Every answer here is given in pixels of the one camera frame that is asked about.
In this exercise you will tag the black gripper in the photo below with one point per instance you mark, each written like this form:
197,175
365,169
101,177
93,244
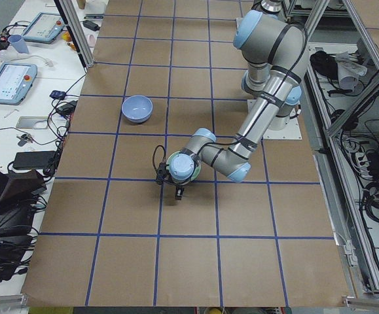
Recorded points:
179,192

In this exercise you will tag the green ceramic bowl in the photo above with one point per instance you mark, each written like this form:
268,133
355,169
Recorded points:
182,168

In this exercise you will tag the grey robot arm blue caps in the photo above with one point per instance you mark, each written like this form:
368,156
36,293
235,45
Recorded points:
277,59

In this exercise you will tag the blue ceramic bowl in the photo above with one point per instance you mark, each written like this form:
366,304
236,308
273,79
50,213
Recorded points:
137,109

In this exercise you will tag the brown paper table mat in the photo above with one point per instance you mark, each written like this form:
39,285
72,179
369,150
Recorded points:
111,236

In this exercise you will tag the black power adapter brick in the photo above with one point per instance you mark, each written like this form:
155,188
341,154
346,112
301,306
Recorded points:
33,159

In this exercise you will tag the small blue black device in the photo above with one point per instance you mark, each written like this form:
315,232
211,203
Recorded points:
57,94

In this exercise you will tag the pink cup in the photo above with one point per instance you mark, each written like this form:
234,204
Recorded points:
91,40

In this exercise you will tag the white power strip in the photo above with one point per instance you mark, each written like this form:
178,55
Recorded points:
358,157

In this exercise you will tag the black cloth bundle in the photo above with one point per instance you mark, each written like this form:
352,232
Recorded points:
324,64

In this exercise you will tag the lower teach pendant tablet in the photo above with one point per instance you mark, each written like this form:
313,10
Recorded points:
15,81

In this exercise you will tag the teach pendant tablet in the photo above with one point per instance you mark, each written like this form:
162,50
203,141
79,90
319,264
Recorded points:
15,81
44,28

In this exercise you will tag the crumpled white paper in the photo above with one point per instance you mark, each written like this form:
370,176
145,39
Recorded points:
349,71

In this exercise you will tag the upper teach pendant tablet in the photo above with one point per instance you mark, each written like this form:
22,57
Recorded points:
44,28

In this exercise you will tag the light blue plastic cup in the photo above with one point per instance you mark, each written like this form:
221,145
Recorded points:
18,43

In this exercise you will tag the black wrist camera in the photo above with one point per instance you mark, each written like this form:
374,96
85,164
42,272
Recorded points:
162,174

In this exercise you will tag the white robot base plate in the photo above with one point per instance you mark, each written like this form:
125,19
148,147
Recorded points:
285,124

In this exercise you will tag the aluminium frame rail right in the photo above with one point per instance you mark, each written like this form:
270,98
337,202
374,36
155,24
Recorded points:
353,27

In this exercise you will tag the aluminium frame post left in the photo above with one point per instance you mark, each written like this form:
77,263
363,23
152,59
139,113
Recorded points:
71,20

